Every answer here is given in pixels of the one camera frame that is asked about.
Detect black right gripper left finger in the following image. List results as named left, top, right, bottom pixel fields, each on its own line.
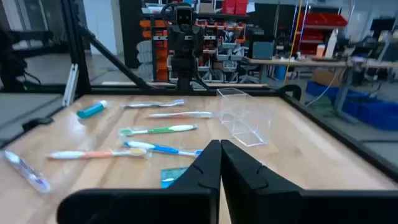
left=57, top=139, right=222, bottom=224

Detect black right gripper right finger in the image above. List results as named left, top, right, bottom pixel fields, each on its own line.
left=220, top=139, right=398, bottom=224

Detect teal mouthwash bottle white cap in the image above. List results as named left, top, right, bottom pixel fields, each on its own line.
left=160, top=167, right=189, bottom=189
left=76, top=100, right=109, bottom=119

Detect blue white toothbrush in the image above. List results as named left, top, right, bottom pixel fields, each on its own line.
left=121, top=98, right=186, bottom=110
left=123, top=140, right=203, bottom=158

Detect green white toothbrush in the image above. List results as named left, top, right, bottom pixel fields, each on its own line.
left=119, top=124, right=199, bottom=138

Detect clear acrylic organizer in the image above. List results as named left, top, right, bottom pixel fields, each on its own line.
left=216, top=87, right=272, bottom=147

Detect orange white toothbrush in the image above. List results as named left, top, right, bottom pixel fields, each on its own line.
left=46, top=147, right=152, bottom=161

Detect shelf rack with small bins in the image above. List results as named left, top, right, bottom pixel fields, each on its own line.
left=139, top=12, right=249, bottom=84

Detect red boxes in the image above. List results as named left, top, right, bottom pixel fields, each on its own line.
left=221, top=0, right=249, bottom=16

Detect gray equipment box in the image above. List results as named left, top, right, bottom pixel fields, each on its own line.
left=252, top=41, right=275, bottom=60

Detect pink white wrapped toothbrush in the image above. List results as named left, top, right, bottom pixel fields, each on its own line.
left=146, top=111, right=215, bottom=120

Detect black curved hook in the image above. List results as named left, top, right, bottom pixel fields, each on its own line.
left=278, top=83, right=302, bottom=101

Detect wooden workbench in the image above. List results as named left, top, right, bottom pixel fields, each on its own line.
left=242, top=57, right=398, bottom=68

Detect white bar fixture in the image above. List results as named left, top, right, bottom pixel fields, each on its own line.
left=62, top=63, right=80, bottom=107

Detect red bin rack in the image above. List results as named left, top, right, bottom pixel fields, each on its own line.
left=295, top=12, right=348, bottom=56

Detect cardboard box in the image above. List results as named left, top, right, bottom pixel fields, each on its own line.
left=312, top=70, right=343, bottom=87

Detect blue storage bins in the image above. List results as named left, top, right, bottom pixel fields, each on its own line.
left=305, top=80, right=398, bottom=131

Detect purple white wrapped toothbrush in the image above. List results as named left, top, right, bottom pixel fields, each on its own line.
left=2, top=149, right=52, bottom=194

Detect yellow cable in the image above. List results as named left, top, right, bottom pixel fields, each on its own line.
left=283, top=0, right=303, bottom=85

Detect black clamp bracket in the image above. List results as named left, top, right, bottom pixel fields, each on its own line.
left=21, top=116, right=54, bottom=133

